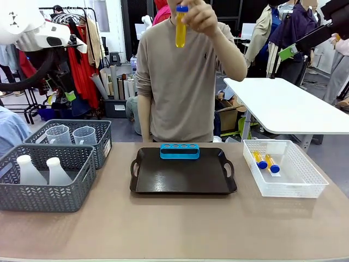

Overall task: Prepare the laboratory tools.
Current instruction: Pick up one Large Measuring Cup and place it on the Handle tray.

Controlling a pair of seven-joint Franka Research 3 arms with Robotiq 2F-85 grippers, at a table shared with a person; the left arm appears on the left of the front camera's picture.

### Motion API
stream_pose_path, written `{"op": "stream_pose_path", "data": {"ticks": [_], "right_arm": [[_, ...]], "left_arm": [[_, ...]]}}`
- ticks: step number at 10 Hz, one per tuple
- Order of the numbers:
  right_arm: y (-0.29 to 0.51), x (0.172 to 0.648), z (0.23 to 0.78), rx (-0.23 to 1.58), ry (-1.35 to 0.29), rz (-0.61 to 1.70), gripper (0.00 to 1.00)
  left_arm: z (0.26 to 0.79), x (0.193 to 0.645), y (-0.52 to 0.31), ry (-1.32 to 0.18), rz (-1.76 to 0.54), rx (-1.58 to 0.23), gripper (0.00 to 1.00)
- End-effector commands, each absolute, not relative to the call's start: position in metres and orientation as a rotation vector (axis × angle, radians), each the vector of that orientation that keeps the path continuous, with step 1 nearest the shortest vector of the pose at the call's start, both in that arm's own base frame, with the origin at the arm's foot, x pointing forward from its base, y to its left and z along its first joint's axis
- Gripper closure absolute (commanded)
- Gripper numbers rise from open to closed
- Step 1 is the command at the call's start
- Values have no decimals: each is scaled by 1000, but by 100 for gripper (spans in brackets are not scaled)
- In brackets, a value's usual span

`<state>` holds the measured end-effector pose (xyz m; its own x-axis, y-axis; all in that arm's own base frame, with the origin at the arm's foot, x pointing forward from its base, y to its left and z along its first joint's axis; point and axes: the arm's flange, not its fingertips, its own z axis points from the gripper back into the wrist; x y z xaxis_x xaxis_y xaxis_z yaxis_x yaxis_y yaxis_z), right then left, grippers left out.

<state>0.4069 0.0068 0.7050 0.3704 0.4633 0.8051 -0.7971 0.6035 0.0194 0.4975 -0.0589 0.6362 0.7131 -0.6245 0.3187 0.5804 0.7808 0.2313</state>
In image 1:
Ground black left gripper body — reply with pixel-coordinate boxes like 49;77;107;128
45;69;75;96

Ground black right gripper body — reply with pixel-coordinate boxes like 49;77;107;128
320;0;349;41

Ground clear measuring cup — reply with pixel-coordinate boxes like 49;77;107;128
72;127;98;146
45;124;73;145

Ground white conical flask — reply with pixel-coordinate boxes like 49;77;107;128
16;154;48;186
45;157;74;186

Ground yellow tube blue cap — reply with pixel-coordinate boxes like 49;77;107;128
252;151;268;170
175;4;189;49
264;153;281;174

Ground person's right forearm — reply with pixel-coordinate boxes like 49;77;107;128
137;92;154;143

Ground person's left forearm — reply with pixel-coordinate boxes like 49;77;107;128
214;27;248;82

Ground person's left hand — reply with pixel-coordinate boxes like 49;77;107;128
183;0;219;38

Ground red hanging dress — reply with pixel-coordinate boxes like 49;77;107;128
67;23;100;110

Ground mannequin with navy jacket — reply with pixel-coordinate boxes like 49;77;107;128
269;2;320;86

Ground white paper roll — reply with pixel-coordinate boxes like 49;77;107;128
91;73;110;100

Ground mannequin with beige coat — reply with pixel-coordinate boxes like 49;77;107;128
244;4;276;78

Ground red hanging jacket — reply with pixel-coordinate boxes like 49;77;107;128
18;50;38;79

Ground gray paper roll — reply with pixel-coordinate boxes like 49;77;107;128
110;64;120;100

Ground black storage crate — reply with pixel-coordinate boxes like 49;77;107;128
103;98;129;118

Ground gray basket with label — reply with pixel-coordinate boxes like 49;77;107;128
23;119;113;170

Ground white background table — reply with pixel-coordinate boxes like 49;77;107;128
223;78;349;157

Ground person in gray trousers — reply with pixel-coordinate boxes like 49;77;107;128
323;32;349;111

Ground black step stool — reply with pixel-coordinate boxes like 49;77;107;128
109;51;122;66

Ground crouching person gray clothes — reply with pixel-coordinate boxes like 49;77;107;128
125;95;143;136

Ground person in blue shirt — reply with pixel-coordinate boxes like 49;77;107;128
0;105;33;158

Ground black clothes rack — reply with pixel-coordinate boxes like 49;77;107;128
23;7;98;125

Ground cardboard box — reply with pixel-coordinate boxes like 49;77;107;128
218;99;246;134

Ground person in beige sweater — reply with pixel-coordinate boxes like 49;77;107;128
135;16;238;143

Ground gray basket large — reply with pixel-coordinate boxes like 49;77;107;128
0;144;97;213

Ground blue test tube rack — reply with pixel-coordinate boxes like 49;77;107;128
159;143;201;160

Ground black serving tray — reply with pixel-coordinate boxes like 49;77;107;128
130;147;238;195

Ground white perforated plastic basket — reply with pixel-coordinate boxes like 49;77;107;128
242;139;330;199

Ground black robot cable hose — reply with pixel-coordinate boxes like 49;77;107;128
0;50;55;92

